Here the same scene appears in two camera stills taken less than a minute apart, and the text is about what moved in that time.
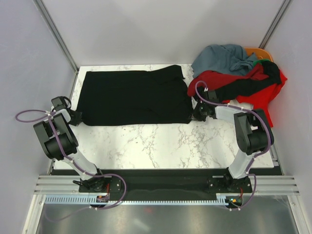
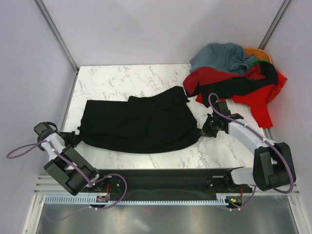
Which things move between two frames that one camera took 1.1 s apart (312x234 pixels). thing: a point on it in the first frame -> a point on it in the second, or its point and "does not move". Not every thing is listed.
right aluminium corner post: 274,24 does not move
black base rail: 165,184 does not move
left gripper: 78,118 -> 74,139
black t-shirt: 157,96 -> 143,124
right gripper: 197,117 -> 205,130
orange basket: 261,53 does not move
